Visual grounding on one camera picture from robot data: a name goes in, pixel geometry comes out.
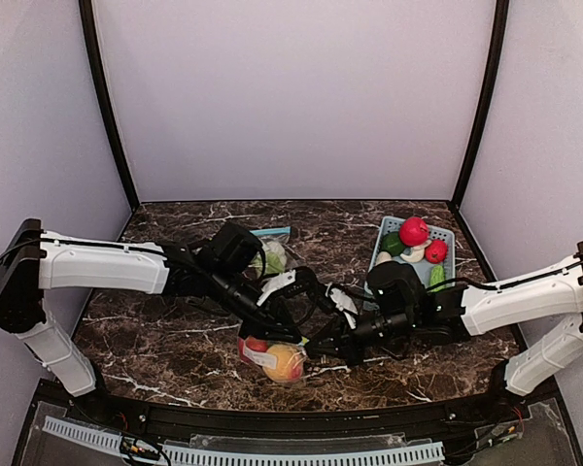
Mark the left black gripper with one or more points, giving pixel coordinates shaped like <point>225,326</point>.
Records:
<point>282,330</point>

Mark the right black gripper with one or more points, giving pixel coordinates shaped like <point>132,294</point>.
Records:
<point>346,340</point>

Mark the red round fruit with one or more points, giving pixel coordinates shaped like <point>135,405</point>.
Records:
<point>248,346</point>

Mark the clear zip bag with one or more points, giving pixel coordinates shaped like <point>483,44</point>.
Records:
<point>278,234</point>
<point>258,358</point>

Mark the orange fruit toy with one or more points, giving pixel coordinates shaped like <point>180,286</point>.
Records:
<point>284,363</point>

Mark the white cauliflower toy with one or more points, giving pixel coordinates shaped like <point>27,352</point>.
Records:
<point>275,258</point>

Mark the green bumpy cucumber toy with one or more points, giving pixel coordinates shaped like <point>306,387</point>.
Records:
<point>437,278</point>

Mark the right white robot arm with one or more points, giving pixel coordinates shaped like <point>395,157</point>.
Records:
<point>454,311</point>

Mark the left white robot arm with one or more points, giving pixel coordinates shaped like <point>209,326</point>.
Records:
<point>37,260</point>

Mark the white green cabbage toy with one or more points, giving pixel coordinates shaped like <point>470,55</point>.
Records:
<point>383,257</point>

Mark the dark green avocado toy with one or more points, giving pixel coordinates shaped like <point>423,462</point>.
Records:
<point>392,244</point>

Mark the white mushroom toy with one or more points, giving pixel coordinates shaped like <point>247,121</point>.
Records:
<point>415,255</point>

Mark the small red fruit toy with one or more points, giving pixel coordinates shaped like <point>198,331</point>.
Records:
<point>436,251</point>

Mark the pink red apple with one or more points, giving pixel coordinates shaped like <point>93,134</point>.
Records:
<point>413,232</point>

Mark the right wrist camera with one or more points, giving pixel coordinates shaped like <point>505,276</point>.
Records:
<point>336,303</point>

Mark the white slotted cable duct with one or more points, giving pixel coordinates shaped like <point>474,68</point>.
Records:
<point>138,452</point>

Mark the left black frame post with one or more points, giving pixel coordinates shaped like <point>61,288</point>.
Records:
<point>105,105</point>

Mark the black frame post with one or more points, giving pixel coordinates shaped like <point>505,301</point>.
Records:
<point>484,101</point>
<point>105,105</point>

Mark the right black frame post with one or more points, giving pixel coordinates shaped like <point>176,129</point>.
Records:
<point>484,101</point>

